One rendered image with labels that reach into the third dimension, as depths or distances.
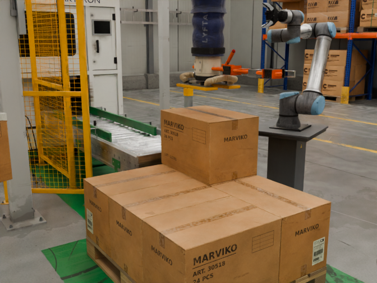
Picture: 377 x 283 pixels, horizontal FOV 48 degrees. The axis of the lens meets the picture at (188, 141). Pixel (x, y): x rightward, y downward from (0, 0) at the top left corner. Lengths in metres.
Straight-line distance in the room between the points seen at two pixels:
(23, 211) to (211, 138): 1.76
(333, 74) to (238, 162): 8.27
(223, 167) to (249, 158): 0.23
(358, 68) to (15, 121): 9.06
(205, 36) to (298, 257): 1.45
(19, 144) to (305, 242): 2.23
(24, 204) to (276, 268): 2.13
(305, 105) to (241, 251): 1.54
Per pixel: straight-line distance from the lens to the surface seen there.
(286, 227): 2.31
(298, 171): 3.52
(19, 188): 3.62
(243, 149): 2.79
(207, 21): 2.80
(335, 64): 10.88
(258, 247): 2.21
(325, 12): 11.03
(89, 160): 3.80
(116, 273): 2.80
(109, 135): 3.81
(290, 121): 3.41
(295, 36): 3.04
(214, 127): 2.60
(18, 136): 3.52
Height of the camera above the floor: 1.42
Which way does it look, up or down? 13 degrees down
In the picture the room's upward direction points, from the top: straight up
